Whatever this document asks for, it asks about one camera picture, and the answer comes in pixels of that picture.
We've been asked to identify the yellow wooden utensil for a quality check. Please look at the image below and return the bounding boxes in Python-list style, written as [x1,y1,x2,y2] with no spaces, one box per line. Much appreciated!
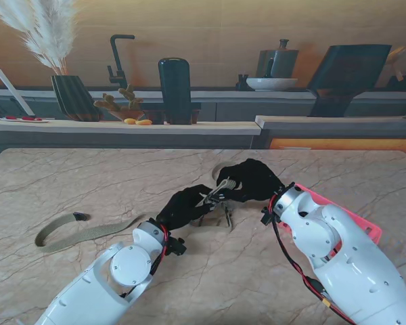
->
[385,46,406,81]

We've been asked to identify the red black cable bundle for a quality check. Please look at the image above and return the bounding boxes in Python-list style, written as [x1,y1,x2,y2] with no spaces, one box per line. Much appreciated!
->
[120,221,172,299]
[269,199,356,324]

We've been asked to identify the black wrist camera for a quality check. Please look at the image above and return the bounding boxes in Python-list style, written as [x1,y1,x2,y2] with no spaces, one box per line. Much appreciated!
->
[167,236,187,257]
[260,205,275,226]

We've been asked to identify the yellow lemons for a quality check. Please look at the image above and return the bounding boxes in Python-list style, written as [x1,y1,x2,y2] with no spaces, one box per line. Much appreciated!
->
[122,117,154,127]

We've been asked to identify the black kitchen faucet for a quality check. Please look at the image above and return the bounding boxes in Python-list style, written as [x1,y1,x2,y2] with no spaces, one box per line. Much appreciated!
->
[107,34,136,90]

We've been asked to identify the pink plastic storage basket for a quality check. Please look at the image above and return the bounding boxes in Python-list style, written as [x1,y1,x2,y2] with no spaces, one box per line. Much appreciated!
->
[294,183,383,260]

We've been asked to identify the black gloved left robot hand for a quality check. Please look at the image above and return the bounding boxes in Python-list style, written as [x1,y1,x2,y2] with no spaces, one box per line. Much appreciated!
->
[155,184,225,232]

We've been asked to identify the plate with red food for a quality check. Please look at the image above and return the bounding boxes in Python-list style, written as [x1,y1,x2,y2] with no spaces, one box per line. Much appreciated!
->
[0,115,50,124]

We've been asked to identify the white speckled bowl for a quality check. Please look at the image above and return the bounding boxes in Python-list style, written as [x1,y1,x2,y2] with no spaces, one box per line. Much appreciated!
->
[245,77,299,92]

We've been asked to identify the white pampas grass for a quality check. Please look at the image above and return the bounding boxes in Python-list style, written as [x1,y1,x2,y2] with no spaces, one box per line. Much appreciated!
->
[0,0,81,77]

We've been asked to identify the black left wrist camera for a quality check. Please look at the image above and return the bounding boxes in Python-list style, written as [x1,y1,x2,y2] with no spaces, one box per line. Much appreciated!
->
[167,236,187,257]

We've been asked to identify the dark angular stand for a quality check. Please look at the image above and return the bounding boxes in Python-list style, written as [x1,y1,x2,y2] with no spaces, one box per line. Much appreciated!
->
[306,44,392,118]

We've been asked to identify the green cactus plant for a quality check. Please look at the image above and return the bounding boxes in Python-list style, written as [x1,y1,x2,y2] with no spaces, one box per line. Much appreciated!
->
[93,83,145,121]

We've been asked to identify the small dark container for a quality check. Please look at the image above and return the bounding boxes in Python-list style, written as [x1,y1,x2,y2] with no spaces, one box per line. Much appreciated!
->
[387,71,406,91]

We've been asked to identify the small black figurine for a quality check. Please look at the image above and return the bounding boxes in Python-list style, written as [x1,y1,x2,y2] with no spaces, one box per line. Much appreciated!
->
[235,73,250,91]

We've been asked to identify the grey lidded pot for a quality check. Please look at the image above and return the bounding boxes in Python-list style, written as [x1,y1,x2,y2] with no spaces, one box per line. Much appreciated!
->
[256,39,300,80]

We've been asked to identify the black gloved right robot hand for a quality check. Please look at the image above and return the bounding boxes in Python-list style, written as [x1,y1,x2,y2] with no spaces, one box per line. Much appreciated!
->
[215,158,287,204]

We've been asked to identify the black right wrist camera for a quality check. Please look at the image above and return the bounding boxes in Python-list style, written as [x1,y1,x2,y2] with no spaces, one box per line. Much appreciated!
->
[260,205,275,226]

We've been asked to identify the dark ribbed vase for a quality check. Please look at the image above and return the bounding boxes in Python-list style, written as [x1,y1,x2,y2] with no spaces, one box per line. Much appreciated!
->
[50,74,104,123]

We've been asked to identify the white leaning board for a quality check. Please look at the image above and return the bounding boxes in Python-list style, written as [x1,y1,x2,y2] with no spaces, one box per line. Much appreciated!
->
[0,68,36,116]

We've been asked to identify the tall black appliance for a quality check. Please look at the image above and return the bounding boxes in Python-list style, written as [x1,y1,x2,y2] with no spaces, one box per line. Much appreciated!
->
[140,57,202,125]

